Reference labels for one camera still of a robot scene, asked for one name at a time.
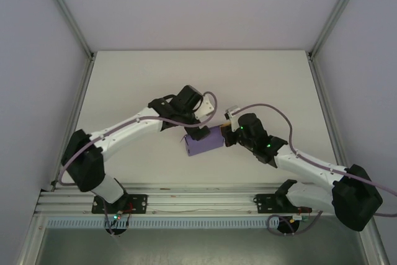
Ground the grey slotted cable duct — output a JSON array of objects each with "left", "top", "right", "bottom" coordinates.
[{"left": 46, "top": 217, "right": 311, "bottom": 229}]

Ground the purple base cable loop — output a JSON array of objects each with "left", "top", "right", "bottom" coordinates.
[{"left": 267, "top": 211, "right": 324, "bottom": 237}]

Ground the aluminium table side rail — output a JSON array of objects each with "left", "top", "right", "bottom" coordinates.
[
  {"left": 306, "top": 53, "right": 351, "bottom": 173},
  {"left": 49, "top": 56, "right": 96, "bottom": 192}
]

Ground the grey metal panel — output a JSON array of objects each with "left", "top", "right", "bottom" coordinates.
[{"left": 33, "top": 227, "right": 373, "bottom": 265}]

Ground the aluminium lower frame rail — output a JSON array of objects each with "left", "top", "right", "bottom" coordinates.
[
  {"left": 358, "top": 218, "right": 393, "bottom": 265},
  {"left": 15, "top": 212, "right": 48, "bottom": 265}
]

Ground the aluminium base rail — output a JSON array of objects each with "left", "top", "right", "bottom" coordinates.
[{"left": 35, "top": 186, "right": 323, "bottom": 217}]

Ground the thin purple base cable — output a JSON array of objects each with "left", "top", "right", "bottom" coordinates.
[{"left": 103, "top": 202, "right": 132, "bottom": 238}]

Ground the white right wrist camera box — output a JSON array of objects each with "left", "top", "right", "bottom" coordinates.
[{"left": 225, "top": 106, "right": 241, "bottom": 120}]

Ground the aluminium frame post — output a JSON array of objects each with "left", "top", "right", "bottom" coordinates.
[
  {"left": 306, "top": 0, "right": 370, "bottom": 60},
  {"left": 37, "top": 0, "right": 96, "bottom": 61}
]

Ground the purple corrugated paper box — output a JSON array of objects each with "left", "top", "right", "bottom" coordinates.
[{"left": 181, "top": 124, "right": 226, "bottom": 158}]

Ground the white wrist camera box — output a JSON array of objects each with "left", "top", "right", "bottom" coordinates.
[
  {"left": 225, "top": 106, "right": 241, "bottom": 120},
  {"left": 195, "top": 92, "right": 215, "bottom": 120}
]

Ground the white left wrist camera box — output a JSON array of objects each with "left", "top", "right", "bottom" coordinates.
[{"left": 195, "top": 92, "right": 215, "bottom": 120}]

